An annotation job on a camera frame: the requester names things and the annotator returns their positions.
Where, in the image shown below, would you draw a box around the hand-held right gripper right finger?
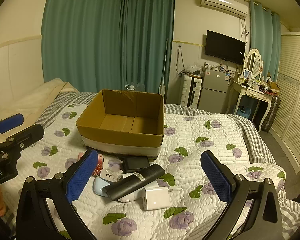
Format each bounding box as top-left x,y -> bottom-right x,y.
200,150 -> 283,240

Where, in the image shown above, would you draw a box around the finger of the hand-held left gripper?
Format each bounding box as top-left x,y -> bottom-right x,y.
0,114 -> 24,143
0,123 -> 45,161

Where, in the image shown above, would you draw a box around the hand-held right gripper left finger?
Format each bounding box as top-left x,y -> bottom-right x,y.
16,149 -> 99,240

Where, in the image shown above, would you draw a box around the light blue case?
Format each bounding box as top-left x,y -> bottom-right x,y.
94,176 -> 110,196

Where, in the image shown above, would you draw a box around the white usb charger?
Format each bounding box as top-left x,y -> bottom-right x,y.
100,168 -> 123,182

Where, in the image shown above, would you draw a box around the long black power bank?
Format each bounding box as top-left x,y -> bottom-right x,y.
102,164 -> 165,201

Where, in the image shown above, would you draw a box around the white cylindrical device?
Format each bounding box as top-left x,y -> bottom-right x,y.
117,180 -> 170,203

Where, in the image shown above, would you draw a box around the white plug adapter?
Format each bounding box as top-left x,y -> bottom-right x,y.
142,186 -> 171,210

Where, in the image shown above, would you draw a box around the brown cardboard box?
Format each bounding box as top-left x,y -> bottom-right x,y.
76,89 -> 165,158

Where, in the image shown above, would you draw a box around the beige blanket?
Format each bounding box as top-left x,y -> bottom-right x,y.
0,78 -> 80,130

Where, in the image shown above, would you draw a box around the white floral quilt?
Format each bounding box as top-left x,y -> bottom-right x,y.
0,102 -> 287,240

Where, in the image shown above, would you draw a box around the blue basket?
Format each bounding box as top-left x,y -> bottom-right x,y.
236,105 -> 253,118

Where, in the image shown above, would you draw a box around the dark suitcase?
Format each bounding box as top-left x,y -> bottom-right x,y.
260,95 -> 281,133

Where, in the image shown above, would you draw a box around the grey fridge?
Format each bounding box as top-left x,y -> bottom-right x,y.
199,66 -> 232,113

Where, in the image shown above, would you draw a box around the white dressing table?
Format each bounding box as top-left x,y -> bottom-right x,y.
226,74 -> 280,132

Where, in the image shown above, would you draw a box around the white suitcase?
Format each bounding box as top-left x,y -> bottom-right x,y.
180,75 -> 203,107

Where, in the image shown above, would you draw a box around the clear water jug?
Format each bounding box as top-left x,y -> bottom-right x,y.
125,81 -> 147,93

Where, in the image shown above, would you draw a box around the white mop pole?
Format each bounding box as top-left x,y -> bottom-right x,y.
158,39 -> 168,98

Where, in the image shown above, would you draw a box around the clear plastic bag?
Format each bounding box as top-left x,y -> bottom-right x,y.
184,64 -> 203,75

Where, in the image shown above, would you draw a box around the teal curtain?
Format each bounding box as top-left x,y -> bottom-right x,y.
249,0 -> 282,80
122,0 -> 176,98
41,0 -> 126,99

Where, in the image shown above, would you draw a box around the white slatted wardrobe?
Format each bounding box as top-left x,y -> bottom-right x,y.
269,32 -> 300,174

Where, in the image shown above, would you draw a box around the white oval mirror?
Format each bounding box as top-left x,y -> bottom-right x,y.
244,49 -> 263,79

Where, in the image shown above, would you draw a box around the white air conditioner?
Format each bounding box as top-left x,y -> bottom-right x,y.
199,0 -> 248,18

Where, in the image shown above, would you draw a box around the hanging wall cables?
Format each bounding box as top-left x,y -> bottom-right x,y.
175,44 -> 188,77

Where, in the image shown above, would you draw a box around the black wall television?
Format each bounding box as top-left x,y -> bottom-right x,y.
204,30 -> 246,65

